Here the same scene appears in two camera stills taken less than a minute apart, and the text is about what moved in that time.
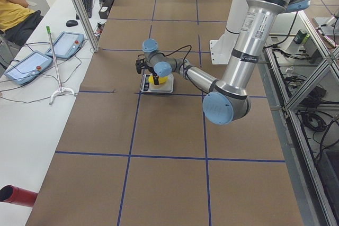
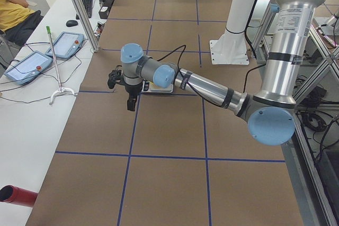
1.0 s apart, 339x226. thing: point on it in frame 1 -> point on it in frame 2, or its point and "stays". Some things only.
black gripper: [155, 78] -> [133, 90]
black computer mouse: [71, 23] stays
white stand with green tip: [60, 90] stays
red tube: [12, 194] stays
